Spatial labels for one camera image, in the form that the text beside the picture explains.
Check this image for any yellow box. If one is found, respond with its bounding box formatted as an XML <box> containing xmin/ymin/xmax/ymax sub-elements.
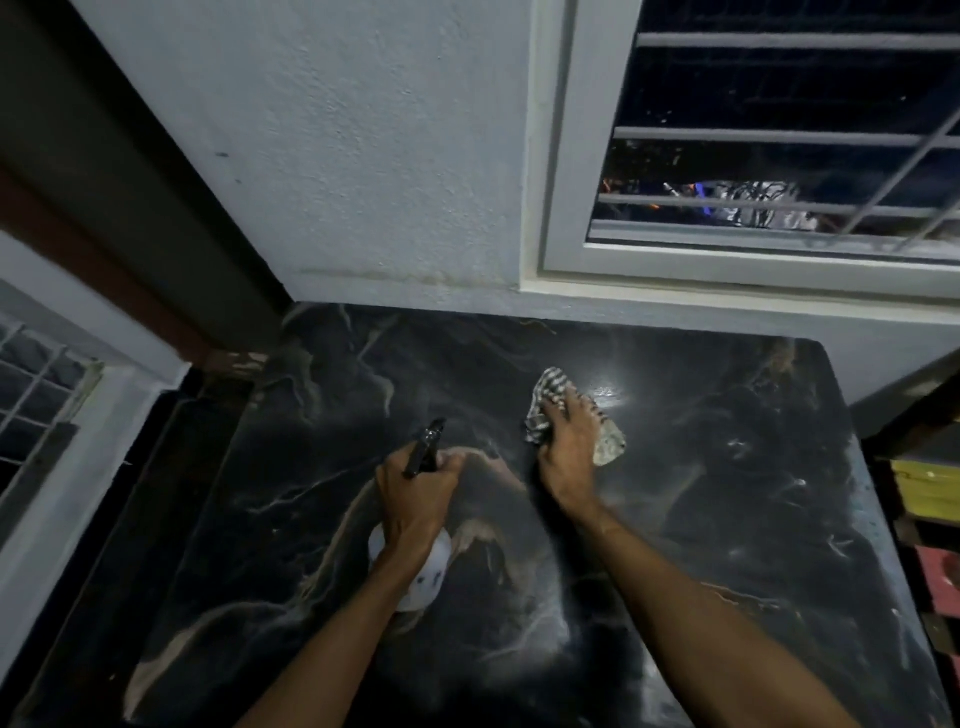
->
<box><xmin>889</xmin><ymin>459</ymin><xmax>960</xmax><ymax>526</ymax></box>

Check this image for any person's left forearm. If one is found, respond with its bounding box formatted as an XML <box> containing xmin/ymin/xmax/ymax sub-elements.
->
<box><xmin>238</xmin><ymin>537</ymin><xmax>440</xmax><ymax>728</ymax></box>

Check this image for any white spray bottle black nozzle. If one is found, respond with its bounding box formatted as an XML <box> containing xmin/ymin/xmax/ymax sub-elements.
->
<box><xmin>367</xmin><ymin>418</ymin><xmax>456</xmax><ymax>615</ymax></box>

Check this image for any person's right forearm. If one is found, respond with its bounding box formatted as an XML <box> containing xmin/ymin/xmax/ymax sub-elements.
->
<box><xmin>571</xmin><ymin>501</ymin><xmax>860</xmax><ymax>728</ymax></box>

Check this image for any pink box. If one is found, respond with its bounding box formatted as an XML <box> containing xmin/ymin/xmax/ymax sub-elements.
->
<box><xmin>915</xmin><ymin>546</ymin><xmax>960</xmax><ymax>618</ymax></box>

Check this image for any dark door frame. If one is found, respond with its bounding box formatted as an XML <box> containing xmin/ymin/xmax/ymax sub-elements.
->
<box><xmin>0</xmin><ymin>0</ymin><xmax>294</xmax><ymax>369</ymax></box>

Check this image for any white window grille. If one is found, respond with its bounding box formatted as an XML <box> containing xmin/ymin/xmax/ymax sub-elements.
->
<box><xmin>0</xmin><ymin>281</ymin><xmax>106</xmax><ymax>552</ymax></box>

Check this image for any person's right hand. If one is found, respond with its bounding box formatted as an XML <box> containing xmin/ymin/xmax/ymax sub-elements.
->
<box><xmin>537</xmin><ymin>381</ymin><xmax>606</xmax><ymax>522</ymax></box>

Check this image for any white framed window with grille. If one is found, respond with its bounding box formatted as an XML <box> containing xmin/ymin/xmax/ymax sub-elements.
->
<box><xmin>519</xmin><ymin>0</ymin><xmax>960</xmax><ymax>303</ymax></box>

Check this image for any checkered cleaning cloth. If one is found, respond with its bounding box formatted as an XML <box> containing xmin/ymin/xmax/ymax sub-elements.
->
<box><xmin>523</xmin><ymin>366</ymin><xmax>628</xmax><ymax>468</ymax></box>

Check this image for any person's left hand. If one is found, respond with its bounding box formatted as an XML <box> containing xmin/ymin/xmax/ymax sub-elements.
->
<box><xmin>374</xmin><ymin>441</ymin><xmax>468</xmax><ymax>565</ymax></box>

